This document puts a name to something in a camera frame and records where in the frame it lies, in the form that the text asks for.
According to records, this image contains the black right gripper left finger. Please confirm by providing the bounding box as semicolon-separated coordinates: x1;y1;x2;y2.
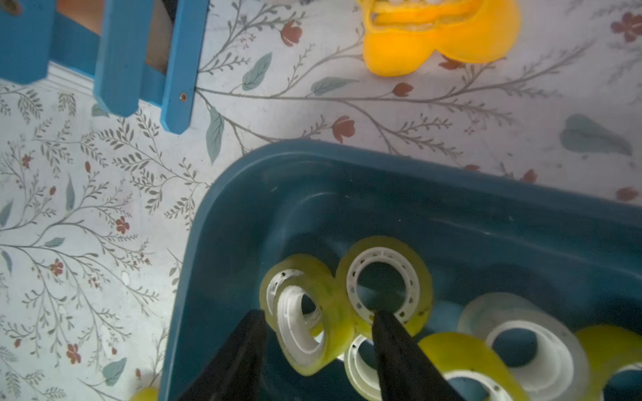
179;310;268;401

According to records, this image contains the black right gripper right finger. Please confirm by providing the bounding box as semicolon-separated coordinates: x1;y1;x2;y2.
372;311;461;401

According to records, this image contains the green patterned tape roll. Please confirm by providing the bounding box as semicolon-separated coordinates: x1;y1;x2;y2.
343;334;382;401

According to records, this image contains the large yellow tape roll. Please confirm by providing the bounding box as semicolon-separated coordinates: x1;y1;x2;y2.
335;236;434;339

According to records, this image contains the clear transparent tape roll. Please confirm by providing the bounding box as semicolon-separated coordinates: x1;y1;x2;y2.
457;292;590;400

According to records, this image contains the teal plastic storage box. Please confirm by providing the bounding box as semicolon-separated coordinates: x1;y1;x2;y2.
160;140;641;400

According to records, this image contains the white and blue toy crib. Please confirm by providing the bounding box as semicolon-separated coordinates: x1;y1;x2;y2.
1;0;209;134

